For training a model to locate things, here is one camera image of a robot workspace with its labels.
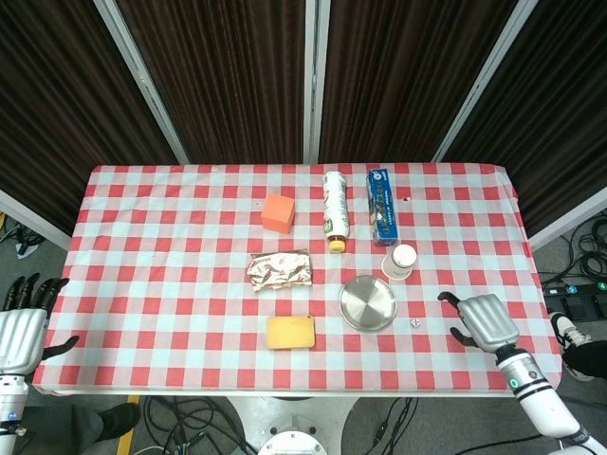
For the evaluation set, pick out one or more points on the round silver metal plate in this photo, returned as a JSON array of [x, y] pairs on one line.
[[367, 303]]

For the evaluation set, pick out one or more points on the blue rectangular carton box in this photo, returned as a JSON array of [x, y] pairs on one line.
[[381, 208]]

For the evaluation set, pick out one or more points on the dark ribbed partition panel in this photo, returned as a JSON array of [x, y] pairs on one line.
[[57, 104], [398, 80], [227, 80], [559, 104]]

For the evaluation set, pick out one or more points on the orange foam cube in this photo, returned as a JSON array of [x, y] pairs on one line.
[[279, 213]]

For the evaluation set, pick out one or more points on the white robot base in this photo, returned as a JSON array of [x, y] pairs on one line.
[[289, 424]]

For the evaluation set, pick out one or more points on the gold foil snack packet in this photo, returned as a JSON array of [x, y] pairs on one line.
[[280, 271]]

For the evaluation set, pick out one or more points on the black trouser leg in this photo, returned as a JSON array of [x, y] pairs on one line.
[[590, 360]]

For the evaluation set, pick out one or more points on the white paper cup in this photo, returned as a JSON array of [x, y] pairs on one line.
[[400, 263]]

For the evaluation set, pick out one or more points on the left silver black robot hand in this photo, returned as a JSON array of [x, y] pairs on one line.
[[19, 332]]

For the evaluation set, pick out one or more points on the yellow sponge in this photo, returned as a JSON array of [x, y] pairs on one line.
[[290, 333]]

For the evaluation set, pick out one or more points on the yellow floor tape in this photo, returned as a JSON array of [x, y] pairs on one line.
[[127, 426]]

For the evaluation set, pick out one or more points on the white black sneaker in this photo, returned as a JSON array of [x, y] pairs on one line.
[[569, 334]]

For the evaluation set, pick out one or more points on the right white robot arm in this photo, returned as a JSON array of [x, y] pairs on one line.
[[545, 403]]

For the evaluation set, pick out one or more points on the red white checkered tablecloth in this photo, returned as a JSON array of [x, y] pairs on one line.
[[166, 308]]

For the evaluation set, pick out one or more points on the grey trouser leg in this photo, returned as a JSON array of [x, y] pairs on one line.
[[57, 429]]

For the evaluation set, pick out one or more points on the white bottle with yellow cap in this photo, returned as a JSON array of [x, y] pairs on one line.
[[336, 204]]

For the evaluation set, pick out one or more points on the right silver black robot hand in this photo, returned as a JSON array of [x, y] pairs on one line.
[[486, 320]]

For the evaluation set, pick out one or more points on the black shoe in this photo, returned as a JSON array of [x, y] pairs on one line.
[[121, 419]]

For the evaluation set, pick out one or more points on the white partition frame post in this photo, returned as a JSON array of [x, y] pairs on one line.
[[33, 220], [483, 80], [569, 218], [142, 80], [316, 80]]

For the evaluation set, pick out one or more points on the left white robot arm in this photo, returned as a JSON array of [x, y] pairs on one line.
[[12, 412]]

